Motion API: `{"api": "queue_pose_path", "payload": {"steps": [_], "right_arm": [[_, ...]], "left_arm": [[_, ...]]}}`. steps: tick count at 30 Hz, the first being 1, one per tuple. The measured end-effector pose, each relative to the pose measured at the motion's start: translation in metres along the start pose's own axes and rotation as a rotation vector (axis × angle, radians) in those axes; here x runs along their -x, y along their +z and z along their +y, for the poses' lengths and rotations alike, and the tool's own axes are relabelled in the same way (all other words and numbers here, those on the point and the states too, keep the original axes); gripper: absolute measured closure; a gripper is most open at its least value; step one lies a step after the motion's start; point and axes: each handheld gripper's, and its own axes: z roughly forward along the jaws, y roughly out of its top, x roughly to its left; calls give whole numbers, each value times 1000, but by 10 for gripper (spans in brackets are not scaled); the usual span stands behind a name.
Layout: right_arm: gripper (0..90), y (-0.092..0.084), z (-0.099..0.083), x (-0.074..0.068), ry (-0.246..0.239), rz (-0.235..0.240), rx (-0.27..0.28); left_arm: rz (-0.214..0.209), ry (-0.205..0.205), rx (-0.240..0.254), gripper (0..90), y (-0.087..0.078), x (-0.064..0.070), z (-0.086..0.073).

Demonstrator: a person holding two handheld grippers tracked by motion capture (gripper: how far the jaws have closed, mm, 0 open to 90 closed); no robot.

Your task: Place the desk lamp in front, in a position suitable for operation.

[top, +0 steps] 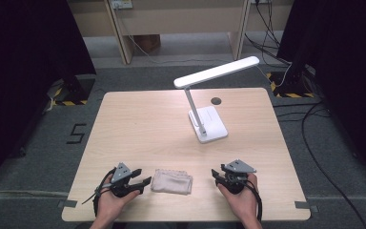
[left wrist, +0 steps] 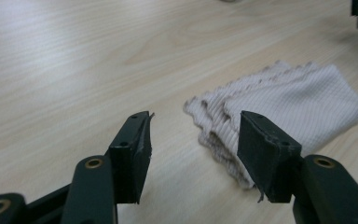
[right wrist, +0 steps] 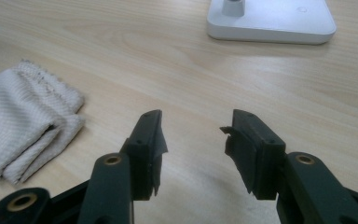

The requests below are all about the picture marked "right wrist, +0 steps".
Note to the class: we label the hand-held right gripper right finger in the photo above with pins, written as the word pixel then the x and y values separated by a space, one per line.
pixel 261 161

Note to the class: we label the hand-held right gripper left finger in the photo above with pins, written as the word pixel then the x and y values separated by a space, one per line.
pixel 141 161

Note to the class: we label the white woven cloth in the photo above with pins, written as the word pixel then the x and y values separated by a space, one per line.
pixel 18 109

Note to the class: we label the white desk lamp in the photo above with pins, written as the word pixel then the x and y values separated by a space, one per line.
pixel 276 25

